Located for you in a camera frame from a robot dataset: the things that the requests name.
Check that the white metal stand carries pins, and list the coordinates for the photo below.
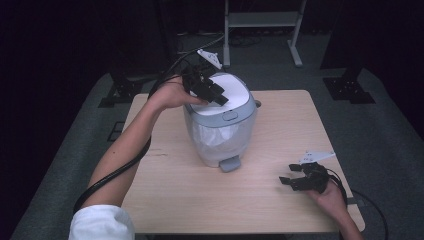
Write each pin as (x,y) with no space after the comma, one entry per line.
(261,19)

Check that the person's left hand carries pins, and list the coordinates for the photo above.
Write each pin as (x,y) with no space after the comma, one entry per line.
(171,96)

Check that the person's white sleeve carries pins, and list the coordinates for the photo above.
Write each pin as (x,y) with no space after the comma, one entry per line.
(100,223)

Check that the person's right hand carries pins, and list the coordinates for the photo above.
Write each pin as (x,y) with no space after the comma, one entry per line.
(328,200)

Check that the grey table edge tab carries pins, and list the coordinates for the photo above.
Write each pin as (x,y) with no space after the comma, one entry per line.
(357,201)

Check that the small dark round knob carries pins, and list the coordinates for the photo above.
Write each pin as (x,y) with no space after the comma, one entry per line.
(258,103)

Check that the white grey-lidded pedal trash can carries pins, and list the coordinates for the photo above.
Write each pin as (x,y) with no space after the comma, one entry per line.
(230,133)

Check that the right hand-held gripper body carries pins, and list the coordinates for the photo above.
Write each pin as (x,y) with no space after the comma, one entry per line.
(311,180)

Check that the black stand base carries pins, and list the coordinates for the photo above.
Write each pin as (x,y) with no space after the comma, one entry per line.
(348,89)
(121,91)

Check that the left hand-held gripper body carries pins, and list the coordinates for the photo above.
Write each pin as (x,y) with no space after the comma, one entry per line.
(198,78)

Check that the black floor outlet frame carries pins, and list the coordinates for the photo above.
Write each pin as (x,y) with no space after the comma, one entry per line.
(115,131)

